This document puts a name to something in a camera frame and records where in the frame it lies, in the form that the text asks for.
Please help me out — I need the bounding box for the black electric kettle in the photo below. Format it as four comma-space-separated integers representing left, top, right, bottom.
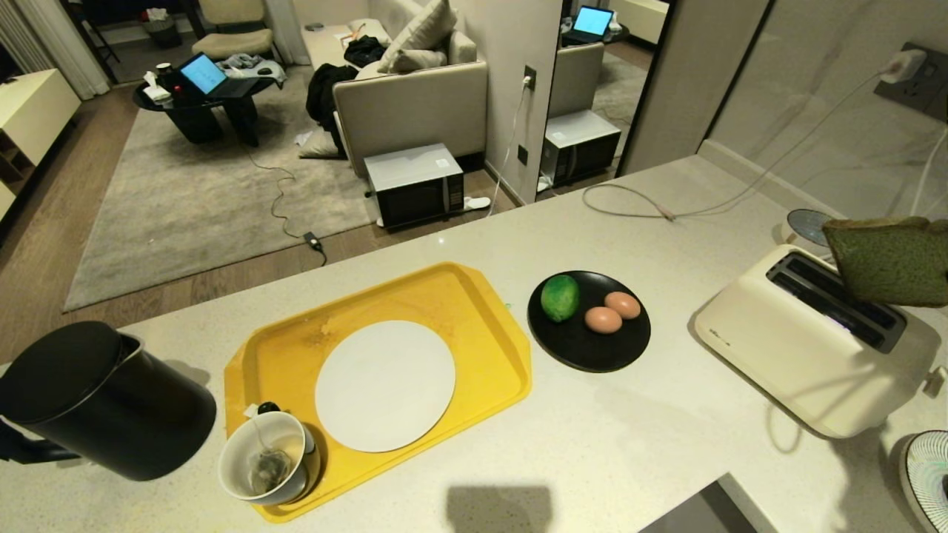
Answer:
0, 321, 218, 482

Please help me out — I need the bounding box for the green bread slice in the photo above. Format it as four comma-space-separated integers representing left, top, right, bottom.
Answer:
822, 216, 948, 309

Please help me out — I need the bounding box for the green lime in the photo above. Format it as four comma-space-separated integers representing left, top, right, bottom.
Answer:
541, 275, 580, 323

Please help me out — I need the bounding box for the brown egg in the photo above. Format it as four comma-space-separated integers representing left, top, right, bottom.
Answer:
604, 291, 642, 320
584, 306, 623, 335

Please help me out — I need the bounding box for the white mug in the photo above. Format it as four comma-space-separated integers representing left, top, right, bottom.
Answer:
218, 411, 310, 506

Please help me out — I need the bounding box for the round grey kettle base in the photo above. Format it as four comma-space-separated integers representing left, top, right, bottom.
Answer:
787, 209, 836, 247

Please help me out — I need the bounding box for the yellow plastic tray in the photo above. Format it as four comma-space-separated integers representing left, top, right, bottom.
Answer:
224, 261, 533, 524

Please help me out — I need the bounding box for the black microwave oven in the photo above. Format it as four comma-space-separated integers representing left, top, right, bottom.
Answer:
363, 143, 466, 229

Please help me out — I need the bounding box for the black round plate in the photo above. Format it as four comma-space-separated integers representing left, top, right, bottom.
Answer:
527, 270, 652, 373

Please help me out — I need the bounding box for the white round plate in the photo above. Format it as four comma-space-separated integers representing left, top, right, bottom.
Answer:
315, 320, 457, 453

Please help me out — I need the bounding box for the beige sofa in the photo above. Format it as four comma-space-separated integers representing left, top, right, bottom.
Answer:
302, 0, 490, 179

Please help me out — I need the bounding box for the beige floor pillow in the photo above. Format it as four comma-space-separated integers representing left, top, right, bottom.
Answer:
298, 127, 342, 161

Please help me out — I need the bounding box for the small beige cushion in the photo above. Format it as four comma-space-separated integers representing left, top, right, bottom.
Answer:
393, 49, 450, 74

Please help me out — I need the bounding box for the black clothing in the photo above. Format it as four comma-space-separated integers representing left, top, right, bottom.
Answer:
306, 64, 360, 153

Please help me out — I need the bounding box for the large beige cushion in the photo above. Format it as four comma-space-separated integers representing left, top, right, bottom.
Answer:
376, 0, 458, 73

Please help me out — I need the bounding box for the tea bag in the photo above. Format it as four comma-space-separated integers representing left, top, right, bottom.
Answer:
248, 449, 293, 495

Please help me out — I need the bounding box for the grey rug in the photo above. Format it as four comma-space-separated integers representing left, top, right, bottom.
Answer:
63, 67, 378, 312

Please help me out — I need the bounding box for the grey cloth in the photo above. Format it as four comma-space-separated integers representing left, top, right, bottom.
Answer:
221, 53, 288, 83

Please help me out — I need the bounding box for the black coffee table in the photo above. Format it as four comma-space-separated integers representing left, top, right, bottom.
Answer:
133, 70, 278, 147

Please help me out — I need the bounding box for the open laptop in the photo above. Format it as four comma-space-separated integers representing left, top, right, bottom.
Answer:
178, 52, 260, 100

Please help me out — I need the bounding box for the beige chair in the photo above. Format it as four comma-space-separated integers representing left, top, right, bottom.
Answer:
191, 0, 279, 62

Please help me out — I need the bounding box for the cream white toaster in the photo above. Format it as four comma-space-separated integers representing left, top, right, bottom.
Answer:
693, 244, 947, 439

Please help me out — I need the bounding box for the dark waste basket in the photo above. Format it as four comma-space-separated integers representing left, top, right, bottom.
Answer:
141, 9, 179, 50

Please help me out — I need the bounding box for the white curtain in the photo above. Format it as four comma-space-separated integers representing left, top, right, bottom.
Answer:
0, 0, 111, 101

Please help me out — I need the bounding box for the cream cabinet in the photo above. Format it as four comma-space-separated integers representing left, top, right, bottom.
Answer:
0, 69, 81, 223

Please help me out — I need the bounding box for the white plug adapter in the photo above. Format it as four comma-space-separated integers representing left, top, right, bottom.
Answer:
881, 49, 929, 84

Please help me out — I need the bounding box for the white fan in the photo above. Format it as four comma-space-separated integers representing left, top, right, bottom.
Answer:
899, 429, 948, 533

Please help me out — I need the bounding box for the thin white charger cable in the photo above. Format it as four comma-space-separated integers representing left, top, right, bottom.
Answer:
485, 85, 531, 218

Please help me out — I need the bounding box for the white power cable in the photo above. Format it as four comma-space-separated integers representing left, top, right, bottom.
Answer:
909, 127, 948, 218
582, 70, 901, 222

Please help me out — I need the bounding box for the black cable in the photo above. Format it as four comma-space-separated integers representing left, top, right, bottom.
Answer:
243, 143, 328, 267

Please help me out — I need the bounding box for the dark wall socket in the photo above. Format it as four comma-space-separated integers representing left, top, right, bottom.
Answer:
874, 42, 948, 124

